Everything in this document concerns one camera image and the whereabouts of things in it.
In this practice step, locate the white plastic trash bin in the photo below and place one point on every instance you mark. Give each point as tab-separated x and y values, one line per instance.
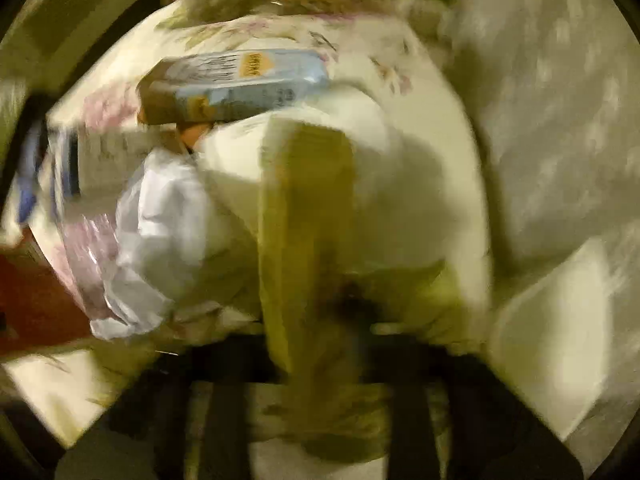
551	339

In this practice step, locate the crumpled white paper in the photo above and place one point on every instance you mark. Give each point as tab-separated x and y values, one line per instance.
181	254

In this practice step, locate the floral tablecloth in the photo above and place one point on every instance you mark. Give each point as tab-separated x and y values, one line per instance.
419	222

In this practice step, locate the light blue carton box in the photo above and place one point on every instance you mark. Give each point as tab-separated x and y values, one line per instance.
228	86

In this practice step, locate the blue striped leaflet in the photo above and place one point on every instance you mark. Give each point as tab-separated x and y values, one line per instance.
62	166

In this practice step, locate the white lace curtain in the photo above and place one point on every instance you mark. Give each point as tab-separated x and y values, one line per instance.
552	88

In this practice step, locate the orange red box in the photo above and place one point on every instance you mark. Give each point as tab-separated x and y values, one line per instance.
37	310

